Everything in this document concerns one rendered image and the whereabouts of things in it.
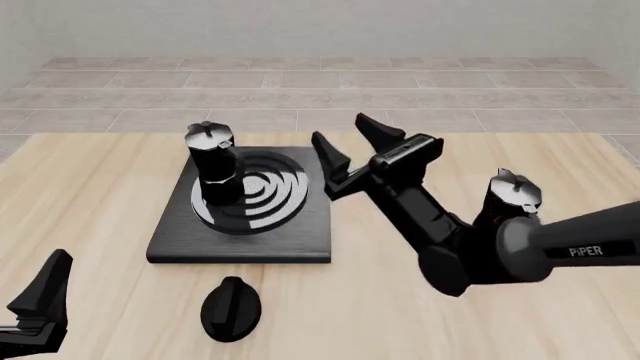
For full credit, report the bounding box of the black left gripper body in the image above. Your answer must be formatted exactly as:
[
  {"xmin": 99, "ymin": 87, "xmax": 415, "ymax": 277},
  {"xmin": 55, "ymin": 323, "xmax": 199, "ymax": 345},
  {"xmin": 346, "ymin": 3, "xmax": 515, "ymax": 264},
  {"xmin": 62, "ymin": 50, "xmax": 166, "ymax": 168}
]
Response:
[{"xmin": 0, "ymin": 318, "xmax": 69, "ymax": 356}]

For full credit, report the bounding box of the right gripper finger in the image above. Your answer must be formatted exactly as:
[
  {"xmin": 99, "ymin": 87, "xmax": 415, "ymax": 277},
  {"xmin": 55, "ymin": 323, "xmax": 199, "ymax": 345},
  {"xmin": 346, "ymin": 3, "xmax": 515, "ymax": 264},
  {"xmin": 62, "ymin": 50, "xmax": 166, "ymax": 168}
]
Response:
[
  {"xmin": 355, "ymin": 111, "xmax": 406, "ymax": 155},
  {"xmin": 311, "ymin": 130, "xmax": 352, "ymax": 186}
]

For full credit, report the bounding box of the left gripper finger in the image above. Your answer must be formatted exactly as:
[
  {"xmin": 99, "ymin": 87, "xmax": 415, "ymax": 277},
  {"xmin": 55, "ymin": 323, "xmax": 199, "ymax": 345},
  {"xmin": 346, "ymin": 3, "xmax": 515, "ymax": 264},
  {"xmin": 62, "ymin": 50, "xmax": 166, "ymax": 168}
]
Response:
[{"xmin": 6, "ymin": 248, "xmax": 74, "ymax": 328}]

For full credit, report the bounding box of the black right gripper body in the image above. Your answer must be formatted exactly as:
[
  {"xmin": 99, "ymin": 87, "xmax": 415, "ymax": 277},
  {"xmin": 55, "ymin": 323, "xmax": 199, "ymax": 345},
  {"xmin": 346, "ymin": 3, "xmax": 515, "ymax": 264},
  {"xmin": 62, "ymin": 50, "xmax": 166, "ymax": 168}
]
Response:
[{"xmin": 324, "ymin": 159, "xmax": 382, "ymax": 201}]

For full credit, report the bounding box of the flat black stove plate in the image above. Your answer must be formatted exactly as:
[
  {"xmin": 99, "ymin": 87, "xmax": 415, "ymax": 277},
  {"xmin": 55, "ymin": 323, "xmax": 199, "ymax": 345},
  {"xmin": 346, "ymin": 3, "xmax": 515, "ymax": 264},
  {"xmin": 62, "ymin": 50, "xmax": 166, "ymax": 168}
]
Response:
[{"xmin": 146, "ymin": 144, "xmax": 334, "ymax": 266}]

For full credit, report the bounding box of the black moka pot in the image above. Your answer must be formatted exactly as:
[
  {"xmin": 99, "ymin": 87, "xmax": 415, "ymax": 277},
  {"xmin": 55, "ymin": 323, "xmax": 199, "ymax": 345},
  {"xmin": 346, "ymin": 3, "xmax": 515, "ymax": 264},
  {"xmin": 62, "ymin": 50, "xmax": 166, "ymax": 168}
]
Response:
[
  {"xmin": 473, "ymin": 168, "xmax": 544, "ymax": 231},
  {"xmin": 184, "ymin": 121, "xmax": 242, "ymax": 206}
]

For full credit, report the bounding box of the round black stove knob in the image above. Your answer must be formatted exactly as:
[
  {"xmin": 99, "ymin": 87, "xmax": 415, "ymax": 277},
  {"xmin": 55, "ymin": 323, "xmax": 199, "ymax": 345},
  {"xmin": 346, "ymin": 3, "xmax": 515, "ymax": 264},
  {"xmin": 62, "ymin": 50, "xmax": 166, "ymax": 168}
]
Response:
[{"xmin": 199, "ymin": 276, "xmax": 263, "ymax": 343}]

